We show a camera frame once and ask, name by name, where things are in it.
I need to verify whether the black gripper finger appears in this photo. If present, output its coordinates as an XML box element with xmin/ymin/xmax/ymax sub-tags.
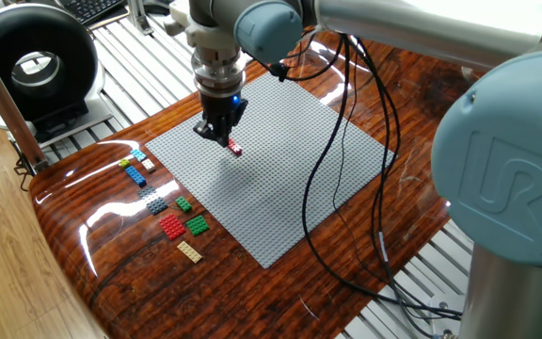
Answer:
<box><xmin>192</xmin><ymin>120</ymin><xmax>230</xmax><ymax>148</ymax></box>
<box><xmin>223</xmin><ymin>97</ymin><xmax>249</xmax><ymax>140</ymax></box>

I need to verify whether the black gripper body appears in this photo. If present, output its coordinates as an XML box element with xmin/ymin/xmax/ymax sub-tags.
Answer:
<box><xmin>199</xmin><ymin>91</ymin><xmax>248</xmax><ymax>136</ymax></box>

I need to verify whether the blue long Lego brick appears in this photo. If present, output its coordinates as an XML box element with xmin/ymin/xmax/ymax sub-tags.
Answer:
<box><xmin>124</xmin><ymin>165</ymin><xmax>148</xmax><ymax>188</ymax></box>

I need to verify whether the grey Lego baseplate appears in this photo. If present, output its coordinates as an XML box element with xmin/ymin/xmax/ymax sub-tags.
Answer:
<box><xmin>144</xmin><ymin>73</ymin><xmax>394</xmax><ymax>269</ymax></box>

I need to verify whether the dark grey Lego plate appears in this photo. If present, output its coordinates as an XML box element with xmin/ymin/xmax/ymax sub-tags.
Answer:
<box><xmin>137</xmin><ymin>186</ymin><xmax>169</xmax><ymax>217</ymax></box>

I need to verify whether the green square Lego plate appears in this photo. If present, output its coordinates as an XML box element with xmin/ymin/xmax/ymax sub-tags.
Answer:
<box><xmin>185</xmin><ymin>215</ymin><xmax>211</xmax><ymax>237</ymax></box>

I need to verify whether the red Lego plate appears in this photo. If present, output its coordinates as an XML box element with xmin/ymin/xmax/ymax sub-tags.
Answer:
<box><xmin>158</xmin><ymin>213</ymin><xmax>187</xmax><ymax>241</ymax></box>

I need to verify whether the tan Lego plate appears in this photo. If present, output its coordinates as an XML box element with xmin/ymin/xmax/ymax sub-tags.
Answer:
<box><xmin>176</xmin><ymin>240</ymin><xmax>203</xmax><ymax>265</ymax></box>

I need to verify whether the black computer mouse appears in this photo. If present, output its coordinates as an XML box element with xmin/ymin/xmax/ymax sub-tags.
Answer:
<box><xmin>142</xmin><ymin>0</ymin><xmax>173</xmax><ymax>15</ymax></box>

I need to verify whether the black keyboard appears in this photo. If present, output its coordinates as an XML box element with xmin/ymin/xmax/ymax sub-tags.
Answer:
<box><xmin>56</xmin><ymin>0</ymin><xmax>129</xmax><ymax>27</ymax></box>

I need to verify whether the glossy wood-grain table mat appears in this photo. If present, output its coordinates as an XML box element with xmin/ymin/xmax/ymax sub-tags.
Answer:
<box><xmin>28</xmin><ymin>30</ymin><xmax>486</xmax><ymax>339</ymax></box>

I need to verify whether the brown wooden pole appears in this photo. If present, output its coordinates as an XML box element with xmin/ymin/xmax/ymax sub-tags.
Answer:
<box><xmin>0</xmin><ymin>27</ymin><xmax>49</xmax><ymax>173</ymax></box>

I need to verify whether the black cable with ferrite bead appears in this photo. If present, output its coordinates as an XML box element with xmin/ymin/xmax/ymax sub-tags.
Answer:
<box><xmin>247</xmin><ymin>32</ymin><xmax>463</xmax><ymax>317</ymax></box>

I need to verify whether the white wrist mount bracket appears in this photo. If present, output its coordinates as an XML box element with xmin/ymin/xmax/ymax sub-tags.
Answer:
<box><xmin>163</xmin><ymin>0</ymin><xmax>242</xmax><ymax>51</ymax></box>

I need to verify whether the aluminium bracket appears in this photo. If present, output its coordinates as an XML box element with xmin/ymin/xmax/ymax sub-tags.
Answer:
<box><xmin>126</xmin><ymin>0</ymin><xmax>154</xmax><ymax>37</ymax></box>

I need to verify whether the black cable with grey sleeve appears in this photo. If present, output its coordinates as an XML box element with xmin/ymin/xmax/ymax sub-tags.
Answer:
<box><xmin>345</xmin><ymin>35</ymin><xmax>463</xmax><ymax>339</ymax></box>

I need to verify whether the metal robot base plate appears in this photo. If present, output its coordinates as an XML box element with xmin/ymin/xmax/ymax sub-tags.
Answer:
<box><xmin>428</xmin><ymin>294</ymin><xmax>463</xmax><ymax>339</ymax></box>

